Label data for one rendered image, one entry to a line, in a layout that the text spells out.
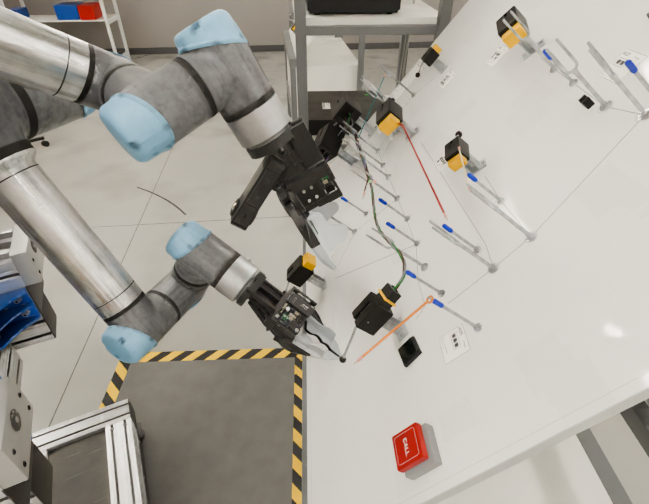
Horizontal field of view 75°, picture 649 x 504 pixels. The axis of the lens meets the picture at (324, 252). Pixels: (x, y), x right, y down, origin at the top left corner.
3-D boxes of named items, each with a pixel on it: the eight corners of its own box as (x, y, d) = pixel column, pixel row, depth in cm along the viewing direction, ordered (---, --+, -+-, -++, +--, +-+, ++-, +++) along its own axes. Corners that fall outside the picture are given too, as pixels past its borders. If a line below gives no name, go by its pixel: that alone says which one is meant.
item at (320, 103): (304, 137, 158) (303, 120, 154) (304, 106, 186) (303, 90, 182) (391, 136, 159) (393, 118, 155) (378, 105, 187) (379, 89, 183)
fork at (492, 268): (500, 268, 65) (437, 223, 59) (491, 276, 66) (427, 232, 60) (495, 260, 66) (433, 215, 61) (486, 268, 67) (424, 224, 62)
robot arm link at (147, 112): (117, 147, 55) (185, 101, 58) (152, 177, 48) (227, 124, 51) (74, 93, 49) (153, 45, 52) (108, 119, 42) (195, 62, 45)
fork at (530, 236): (539, 237, 62) (476, 185, 56) (528, 244, 62) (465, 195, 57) (533, 229, 63) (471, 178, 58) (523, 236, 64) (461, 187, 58)
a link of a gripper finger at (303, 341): (339, 370, 72) (296, 338, 72) (328, 371, 78) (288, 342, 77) (348, 355, 74) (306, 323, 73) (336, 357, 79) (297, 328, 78)
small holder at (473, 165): (483, 139, 84) (459, 118, 82) (487, 169, 79) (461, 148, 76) (465, 152, 88) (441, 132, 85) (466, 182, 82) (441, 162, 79)
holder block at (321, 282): (303, 298, 118) (273, 283, 114) (330, 271, 113) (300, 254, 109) (303, 310, 115) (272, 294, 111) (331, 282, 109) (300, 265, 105)
